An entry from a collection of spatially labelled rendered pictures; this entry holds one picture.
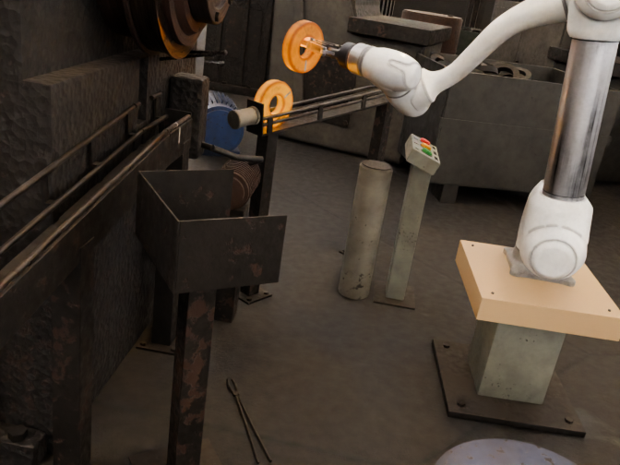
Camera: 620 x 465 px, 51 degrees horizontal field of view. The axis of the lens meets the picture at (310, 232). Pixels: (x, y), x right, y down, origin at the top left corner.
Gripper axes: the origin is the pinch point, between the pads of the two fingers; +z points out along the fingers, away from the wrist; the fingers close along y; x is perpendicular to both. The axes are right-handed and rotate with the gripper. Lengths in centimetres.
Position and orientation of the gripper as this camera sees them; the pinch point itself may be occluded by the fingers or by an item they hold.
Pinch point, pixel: (304, 41)
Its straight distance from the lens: 207.5
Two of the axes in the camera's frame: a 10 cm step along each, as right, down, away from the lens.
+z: -7.3, -4.0, 5.6
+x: 1.8, -8.9, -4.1
